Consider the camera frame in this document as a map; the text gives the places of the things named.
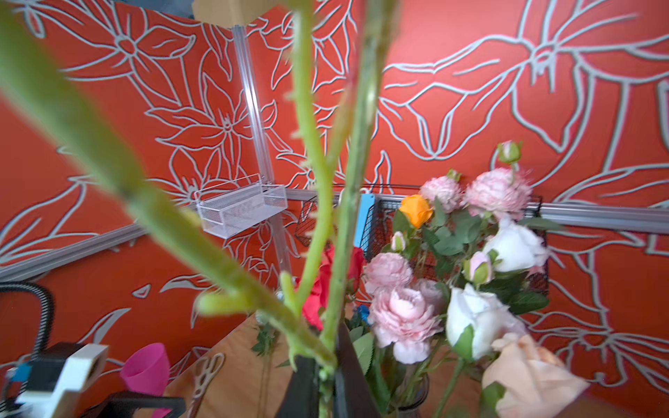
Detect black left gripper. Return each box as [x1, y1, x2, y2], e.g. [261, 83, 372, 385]
[80, 391, 186, 418]

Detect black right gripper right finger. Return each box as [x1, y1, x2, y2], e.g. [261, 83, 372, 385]
[333, 322, 381, 418]

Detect light blue box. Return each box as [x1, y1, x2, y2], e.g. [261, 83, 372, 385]
[354, 193, 376, 252]

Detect white mesh basket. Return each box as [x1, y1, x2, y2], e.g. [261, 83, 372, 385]
[194, 174, 287, 240]

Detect large red rose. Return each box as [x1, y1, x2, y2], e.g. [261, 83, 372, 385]
[302, 244, 366, 331]

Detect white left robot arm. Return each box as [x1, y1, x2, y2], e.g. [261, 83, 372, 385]
[1, 282, 186, 417]

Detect beige handled scissors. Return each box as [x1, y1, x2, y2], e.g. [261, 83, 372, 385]
[186, 353, 226, 418]

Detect small blue flower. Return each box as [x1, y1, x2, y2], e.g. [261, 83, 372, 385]
[349, 305, 369, 328]

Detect orange yellow rose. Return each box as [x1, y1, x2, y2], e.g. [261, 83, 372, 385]
[399, 194, 433, 229]

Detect white cream rose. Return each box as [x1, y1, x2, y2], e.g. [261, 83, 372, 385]
[483, 218, 550, 274]

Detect black wire basket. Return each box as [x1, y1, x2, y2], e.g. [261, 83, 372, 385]
[287, 183, 549, 296]

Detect pink plastic goblet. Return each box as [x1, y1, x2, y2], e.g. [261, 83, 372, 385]
[120, 342, 171, 396]

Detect brown glass vase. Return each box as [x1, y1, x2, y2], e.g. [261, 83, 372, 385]
[366, 370, 430, 418]

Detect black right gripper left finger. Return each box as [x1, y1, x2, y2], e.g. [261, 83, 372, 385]
[275, 356, 320, 418]

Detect peach cream rose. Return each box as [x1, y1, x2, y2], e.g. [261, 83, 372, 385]
[482, 333, 589, 417]

